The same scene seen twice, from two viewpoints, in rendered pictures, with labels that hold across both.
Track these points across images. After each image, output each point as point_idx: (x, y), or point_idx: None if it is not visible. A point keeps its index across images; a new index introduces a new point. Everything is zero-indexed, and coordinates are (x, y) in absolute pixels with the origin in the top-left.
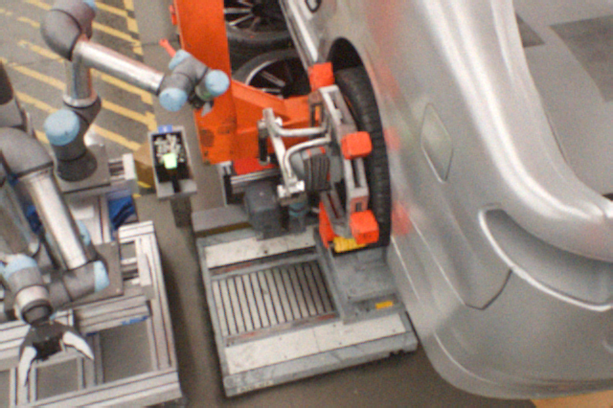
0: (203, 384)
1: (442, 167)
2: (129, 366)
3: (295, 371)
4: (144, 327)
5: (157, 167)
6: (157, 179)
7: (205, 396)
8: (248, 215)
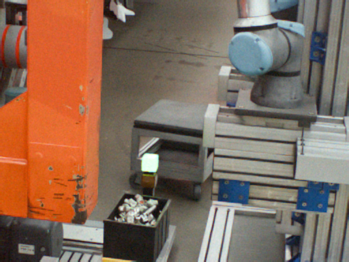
0: (185, 259)
1: None
2: (257, 222)
3: (95, 221)
4: (234, 238)
5: (165, 202)
6: (167, 240)
7: (187, 252)
8: (61, 233)
